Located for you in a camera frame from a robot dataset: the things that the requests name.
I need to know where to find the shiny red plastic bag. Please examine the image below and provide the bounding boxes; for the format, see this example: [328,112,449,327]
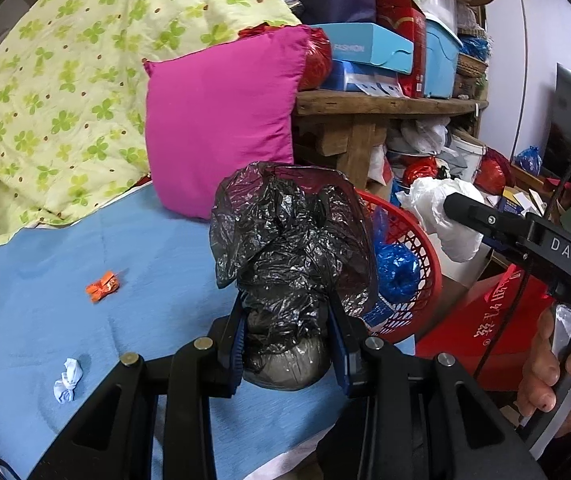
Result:
[238,22,333,92]

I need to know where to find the light blue blanket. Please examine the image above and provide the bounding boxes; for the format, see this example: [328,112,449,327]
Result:
[0,180,416,480]

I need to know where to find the red plastic basket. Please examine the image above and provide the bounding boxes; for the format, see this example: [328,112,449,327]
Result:
[353,189,443,343]

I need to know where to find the magenta pillow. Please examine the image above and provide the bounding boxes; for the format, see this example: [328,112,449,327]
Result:
[144,25,312,221]

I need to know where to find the blue and white box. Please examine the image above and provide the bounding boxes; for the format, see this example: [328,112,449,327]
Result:
[323,60,406,98]

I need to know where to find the orange snack wrapper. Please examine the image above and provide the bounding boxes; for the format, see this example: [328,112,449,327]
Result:
[85,270,121,303]

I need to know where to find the small red plastic bag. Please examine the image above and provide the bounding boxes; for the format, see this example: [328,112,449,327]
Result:
[403,156,439,186]

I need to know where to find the light blue plastic bin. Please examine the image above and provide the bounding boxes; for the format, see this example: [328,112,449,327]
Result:
[423,15,463,100]

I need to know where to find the white bucket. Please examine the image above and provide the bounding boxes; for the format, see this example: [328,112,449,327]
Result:
[445,132,486,186]

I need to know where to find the large white plastic bag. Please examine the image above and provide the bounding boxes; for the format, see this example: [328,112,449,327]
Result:
[396,177,491,263]

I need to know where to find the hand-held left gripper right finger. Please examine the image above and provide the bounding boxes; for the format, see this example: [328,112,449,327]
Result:
[326,296,549,480]

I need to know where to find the wooden table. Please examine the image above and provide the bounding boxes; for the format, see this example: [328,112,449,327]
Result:
[293,91,489,196]

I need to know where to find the dark red plastic bag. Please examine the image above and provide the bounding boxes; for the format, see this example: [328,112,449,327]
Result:
[475,147,513,196]

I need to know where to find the blue toothpaste box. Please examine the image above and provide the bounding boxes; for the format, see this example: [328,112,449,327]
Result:
[363,297,416,333]

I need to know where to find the red cardboard box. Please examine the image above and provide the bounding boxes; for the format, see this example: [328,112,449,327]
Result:
[415,265,561,391]

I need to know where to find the light blue shoebox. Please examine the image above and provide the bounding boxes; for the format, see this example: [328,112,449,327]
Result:
[310,22,415,73]

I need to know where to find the small blue plastic bag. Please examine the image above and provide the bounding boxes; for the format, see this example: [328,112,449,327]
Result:
[514,146,542,177]

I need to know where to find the person's right hand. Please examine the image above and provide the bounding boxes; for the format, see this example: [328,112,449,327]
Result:
[515,304,571,438]

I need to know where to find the blue plastic string bundle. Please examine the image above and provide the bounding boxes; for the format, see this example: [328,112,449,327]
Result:
[458,35,491,61]

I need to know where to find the wicker basket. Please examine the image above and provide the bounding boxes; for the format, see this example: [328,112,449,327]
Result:
[455,55,489,78]

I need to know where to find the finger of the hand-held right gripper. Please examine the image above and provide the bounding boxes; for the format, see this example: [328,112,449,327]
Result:
[443,191,533,241]

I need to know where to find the black cable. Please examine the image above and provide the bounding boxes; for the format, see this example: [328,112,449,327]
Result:
[473,147,571,381]

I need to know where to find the green clover print quilt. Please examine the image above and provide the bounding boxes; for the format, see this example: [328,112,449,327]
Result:
[0,0,303,238]

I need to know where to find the black plastic bag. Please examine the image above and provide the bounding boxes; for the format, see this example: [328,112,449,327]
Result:
[209,161,379,392]

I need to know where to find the crumpled white tissue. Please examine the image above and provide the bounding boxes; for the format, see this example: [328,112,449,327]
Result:
[54,357,84,403]

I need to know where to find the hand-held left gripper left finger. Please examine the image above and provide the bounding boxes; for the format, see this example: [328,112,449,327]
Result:
[28,300,246,480]

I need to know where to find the grey translucent plastic bag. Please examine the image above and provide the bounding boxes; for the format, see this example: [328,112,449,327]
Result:
[400,117,449,156]

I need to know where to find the red gift bag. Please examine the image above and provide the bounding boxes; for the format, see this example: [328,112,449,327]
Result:
[375,0,427,98]

